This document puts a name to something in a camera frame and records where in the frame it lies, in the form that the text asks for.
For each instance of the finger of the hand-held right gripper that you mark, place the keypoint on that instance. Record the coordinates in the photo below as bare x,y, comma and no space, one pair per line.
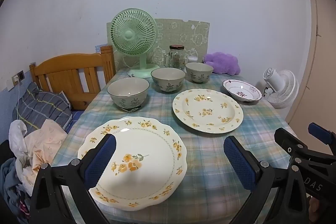
319,133
287,140

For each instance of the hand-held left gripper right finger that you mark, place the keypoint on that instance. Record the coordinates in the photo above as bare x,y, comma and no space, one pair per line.
239,161

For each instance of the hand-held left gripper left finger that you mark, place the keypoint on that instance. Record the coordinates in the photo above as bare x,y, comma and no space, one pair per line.
101,158

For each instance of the scalloped yellow flower plate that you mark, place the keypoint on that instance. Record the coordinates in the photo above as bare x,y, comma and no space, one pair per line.
147,140

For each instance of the round yellow flower plate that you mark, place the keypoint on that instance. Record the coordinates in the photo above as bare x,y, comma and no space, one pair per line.
207,100

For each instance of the small red flower plate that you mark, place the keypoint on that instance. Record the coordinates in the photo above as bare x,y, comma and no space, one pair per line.
242,87

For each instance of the green floral bowl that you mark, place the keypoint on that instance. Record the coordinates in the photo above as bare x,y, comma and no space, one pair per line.
198,69
126,88
168,77

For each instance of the person's right hand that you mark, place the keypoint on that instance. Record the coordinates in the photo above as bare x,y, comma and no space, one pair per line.
315,209

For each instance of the plaid tablecloth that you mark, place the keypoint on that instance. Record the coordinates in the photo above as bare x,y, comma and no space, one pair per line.
204,150

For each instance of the white fan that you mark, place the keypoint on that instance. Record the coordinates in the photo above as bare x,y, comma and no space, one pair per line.
282,87

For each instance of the peach cloth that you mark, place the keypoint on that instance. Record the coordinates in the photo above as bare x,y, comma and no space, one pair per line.
47,140

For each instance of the grey striped pillow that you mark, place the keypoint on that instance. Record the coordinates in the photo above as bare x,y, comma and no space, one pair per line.
39,106

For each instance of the white cloth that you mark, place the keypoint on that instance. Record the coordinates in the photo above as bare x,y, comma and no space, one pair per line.
17,134

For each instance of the purple plush toy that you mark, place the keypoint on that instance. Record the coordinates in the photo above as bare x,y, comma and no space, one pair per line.
223,62

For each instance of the wooden bed headboard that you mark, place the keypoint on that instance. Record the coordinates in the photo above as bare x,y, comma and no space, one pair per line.
65,64

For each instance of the clear cotton swab container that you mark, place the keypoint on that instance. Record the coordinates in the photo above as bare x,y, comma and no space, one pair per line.
192,58

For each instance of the glass jar mug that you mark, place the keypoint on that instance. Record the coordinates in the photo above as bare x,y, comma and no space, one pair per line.
175,58

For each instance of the green desk fan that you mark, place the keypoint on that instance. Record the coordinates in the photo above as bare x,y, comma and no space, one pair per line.
128,35

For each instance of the green cartoon printed board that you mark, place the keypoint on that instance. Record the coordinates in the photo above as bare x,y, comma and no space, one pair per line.
183,37

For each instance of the wall socket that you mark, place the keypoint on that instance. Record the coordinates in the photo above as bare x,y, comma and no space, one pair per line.
18,76

